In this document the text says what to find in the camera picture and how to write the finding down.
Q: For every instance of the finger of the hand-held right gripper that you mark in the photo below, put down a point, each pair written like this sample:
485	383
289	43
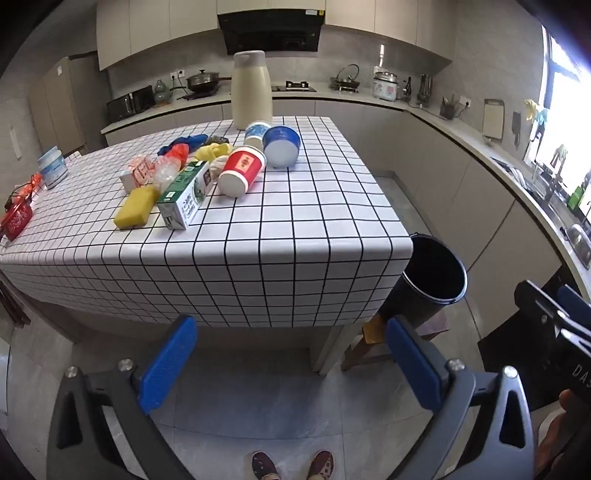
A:
577	309
535	297

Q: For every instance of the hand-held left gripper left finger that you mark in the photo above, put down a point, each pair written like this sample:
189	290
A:
168	364

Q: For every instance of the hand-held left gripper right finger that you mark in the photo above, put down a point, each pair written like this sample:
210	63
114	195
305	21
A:
413	364

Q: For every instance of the black bucket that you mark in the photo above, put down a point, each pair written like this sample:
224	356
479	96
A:
434	272

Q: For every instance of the yellow sponge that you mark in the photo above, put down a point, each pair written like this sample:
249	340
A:
134	207

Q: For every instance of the green milk carton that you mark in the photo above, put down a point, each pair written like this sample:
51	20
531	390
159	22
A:
184	198

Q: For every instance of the red white small carton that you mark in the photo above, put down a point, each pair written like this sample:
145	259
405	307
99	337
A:
136	173

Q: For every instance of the white tissue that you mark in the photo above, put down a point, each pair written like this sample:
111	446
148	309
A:
218	165

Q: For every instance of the red paper cup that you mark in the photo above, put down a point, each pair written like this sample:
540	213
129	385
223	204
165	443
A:
240	168

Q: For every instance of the orange cloth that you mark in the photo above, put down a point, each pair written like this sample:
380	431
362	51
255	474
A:
178	151

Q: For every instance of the yellow cloth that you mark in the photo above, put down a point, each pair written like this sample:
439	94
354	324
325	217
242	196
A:
212	151

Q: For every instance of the blue cloth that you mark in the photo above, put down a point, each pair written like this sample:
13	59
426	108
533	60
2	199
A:
191	139

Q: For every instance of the steel wool scrubber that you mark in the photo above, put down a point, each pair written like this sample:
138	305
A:
217	141

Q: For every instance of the blue paper bowl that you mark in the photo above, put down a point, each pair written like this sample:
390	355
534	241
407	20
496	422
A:
281	147

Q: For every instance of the small white blue cup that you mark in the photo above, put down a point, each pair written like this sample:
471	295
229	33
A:
256	134

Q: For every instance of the person's right hand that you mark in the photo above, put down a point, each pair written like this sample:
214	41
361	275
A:
551	438

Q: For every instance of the black built-in oven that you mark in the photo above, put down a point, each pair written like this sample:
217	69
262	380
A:
508	332

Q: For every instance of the wooden stool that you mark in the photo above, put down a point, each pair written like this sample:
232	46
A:
353	357

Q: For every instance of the steel bowl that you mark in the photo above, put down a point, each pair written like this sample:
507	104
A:
579	242

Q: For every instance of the green bottle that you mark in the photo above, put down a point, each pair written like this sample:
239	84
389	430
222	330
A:
577	196

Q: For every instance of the dark sink faucet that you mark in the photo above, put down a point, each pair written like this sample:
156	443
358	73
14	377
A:
555	184

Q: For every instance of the person's right shoe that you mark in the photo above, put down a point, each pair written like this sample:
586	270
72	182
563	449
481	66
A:
321	465

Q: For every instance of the person's shoe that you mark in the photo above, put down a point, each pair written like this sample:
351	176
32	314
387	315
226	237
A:
321	465
264	466

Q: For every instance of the person's left shoe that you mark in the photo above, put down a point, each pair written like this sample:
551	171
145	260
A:
264	466

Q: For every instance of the black cleaver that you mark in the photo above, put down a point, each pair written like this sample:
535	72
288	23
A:
516	127

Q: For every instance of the table with checked tablecloth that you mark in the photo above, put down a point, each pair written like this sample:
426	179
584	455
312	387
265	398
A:
277	230

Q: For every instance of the teal rubber glove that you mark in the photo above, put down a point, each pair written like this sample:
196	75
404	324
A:
542	117

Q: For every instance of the white cutting board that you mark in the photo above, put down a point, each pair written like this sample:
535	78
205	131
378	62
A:
494	119

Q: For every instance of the yellow rubber glove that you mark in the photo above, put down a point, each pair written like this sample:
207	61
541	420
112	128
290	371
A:
532	108

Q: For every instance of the kitchen window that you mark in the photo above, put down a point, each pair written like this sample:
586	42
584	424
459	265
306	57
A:
563	106

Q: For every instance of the dark utensil holder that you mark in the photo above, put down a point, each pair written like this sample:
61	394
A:
447	110

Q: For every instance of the red printed bag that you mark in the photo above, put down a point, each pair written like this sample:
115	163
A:
16	219

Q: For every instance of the orange plastic bag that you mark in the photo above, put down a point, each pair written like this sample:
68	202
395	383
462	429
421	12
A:
30	184

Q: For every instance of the metal knife rack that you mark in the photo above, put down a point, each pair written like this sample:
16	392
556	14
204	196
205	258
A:
425	90

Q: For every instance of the dark glass bottle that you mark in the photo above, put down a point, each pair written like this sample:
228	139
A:
407	92

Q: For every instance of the white rice cooker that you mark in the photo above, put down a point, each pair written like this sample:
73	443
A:
385	87

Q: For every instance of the black microwave oven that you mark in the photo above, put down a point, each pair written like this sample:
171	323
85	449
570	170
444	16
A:
129	104

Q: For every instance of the green ceramic vase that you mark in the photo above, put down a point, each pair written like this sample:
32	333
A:
163	94

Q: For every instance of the beige refrigerator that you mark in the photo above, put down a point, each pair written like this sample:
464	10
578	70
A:
60	106

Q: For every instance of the dark pot with lid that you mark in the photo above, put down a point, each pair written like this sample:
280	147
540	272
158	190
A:
203	82

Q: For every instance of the cream thermos jug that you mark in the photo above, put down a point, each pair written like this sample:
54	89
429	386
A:
251	92

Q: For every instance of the metal kettle on stand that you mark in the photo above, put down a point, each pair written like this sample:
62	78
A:
345	78

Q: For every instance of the gas stove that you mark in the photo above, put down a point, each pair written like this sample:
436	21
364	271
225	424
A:
295	86

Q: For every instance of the black range hood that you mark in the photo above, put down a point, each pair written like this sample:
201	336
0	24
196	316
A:
272	32

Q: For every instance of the white wall socket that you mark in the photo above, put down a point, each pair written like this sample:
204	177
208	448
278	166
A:
465	101
178	74

